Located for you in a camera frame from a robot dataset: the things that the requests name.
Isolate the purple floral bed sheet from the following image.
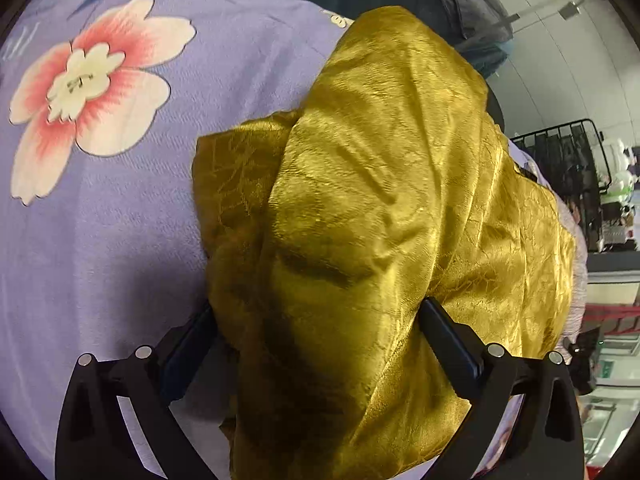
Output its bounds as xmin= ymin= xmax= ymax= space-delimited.
xmin=0 ymin=0 xmax=557 ymax=480

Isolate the pink grey white quilt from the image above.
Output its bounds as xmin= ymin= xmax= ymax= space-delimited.
xmin=554 ymin=198 xmax=588 ymax=364

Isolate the black wire rack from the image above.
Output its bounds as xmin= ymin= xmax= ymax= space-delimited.
xmin=512 ymin=118 xmax=612 ymax=252

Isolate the gold satin jacket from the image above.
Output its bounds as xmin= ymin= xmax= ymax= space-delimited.
xmin=192 ymin=6 xmax=577 ymax=479

